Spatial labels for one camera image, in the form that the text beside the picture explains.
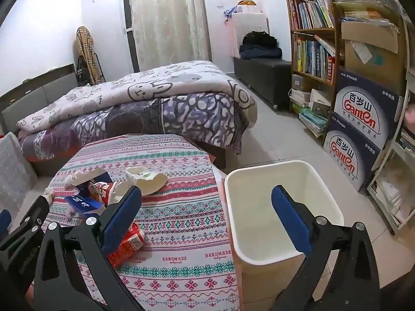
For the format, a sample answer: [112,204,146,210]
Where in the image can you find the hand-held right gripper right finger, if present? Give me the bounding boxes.
[272,185,380,311]

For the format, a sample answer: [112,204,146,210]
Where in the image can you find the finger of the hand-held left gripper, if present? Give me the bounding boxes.
[0,209,12,235]
[19,195,50,234]

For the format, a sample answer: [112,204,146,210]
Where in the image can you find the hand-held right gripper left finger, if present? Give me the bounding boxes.
[32,185,143,311]

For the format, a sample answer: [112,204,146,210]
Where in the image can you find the crushed red can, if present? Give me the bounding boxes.
[108,222,146,268]

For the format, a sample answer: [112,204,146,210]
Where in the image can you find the white plastic trash bin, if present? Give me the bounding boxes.
[224,160,345,311]

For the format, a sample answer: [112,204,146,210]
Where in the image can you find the blue carton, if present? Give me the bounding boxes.
[64,168,113,217]

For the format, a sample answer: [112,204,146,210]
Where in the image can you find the grey checked cushion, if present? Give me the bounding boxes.
[0,132,39,208]

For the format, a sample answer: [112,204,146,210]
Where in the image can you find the striped patterned tablecloth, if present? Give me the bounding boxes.
[29,133,243,311]

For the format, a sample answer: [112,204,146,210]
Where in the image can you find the dark blue water carton box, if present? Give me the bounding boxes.
[331,68,406,156]
[322,112,390,192]

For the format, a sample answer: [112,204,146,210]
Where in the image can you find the pile of flat books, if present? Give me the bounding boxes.
[288,87,329,138]

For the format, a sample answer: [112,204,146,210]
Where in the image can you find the white shelf unit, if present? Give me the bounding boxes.
[366,6,415,235]

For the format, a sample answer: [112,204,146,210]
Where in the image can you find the grey upholstered bed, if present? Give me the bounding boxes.
[0,63,260,177]

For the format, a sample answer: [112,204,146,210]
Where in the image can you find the small beige box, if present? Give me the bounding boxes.
[309,88,332,118]

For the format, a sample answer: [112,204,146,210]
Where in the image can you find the purple patterned blanket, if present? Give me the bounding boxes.
[18,92,251,163]

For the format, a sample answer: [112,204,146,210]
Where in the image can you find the small grey box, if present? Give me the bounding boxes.
[291,73,309,92]

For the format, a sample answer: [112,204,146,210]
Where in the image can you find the cartoon print white blanket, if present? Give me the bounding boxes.
[16,61,259,133]

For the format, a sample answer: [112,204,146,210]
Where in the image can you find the black storage bench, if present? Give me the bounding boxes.
[233,56,293,111]

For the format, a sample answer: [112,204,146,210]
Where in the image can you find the black hanging bag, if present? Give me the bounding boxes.
[76,55,93,87]

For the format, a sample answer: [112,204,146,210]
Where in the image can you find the black coat rack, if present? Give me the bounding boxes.
[94,51,106,83]

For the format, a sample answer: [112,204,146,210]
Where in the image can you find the row of thick colourful books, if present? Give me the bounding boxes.
[293,35,337,84]

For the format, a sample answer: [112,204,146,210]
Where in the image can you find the dark blue folded clothes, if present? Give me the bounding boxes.
[239,45,283,61]

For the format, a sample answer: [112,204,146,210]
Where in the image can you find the plaid beige scarf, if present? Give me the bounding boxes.
[76,26,102,86]

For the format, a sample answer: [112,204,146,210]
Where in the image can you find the wooden bookshelf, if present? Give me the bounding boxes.
[281,0,345,140]

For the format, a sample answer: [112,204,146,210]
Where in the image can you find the brown cardboard box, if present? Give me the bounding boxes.
[340,19,401,82]

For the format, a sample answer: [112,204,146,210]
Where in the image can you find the black backpack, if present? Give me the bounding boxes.
[243,31,279,49]

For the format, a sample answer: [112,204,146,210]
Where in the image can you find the white covered cabinet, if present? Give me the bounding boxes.
[224,12,270,59]

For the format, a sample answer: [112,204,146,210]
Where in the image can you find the row of thin colourful books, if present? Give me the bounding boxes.
[288,0,336,30]

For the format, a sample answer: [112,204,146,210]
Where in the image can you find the cream lace curtain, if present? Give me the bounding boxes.
[130,0,210,72]

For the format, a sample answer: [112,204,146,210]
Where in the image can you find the window frame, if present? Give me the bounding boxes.
[116,0,137,72]

